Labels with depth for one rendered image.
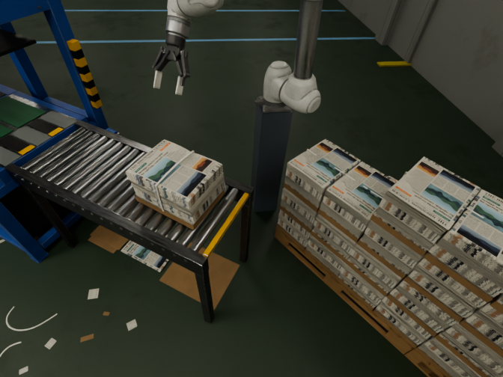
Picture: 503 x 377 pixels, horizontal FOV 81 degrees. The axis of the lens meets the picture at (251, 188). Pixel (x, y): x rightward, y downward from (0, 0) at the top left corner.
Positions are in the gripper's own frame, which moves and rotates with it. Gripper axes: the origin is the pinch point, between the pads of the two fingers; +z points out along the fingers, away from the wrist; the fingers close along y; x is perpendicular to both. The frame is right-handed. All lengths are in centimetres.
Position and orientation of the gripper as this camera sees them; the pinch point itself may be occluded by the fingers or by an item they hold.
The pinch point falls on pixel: (167, 88)
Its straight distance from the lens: 132.7
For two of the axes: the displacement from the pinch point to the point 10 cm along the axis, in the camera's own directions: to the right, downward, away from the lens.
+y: -8.1, -3.5, 4.8
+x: -5.4, 0.9, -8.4
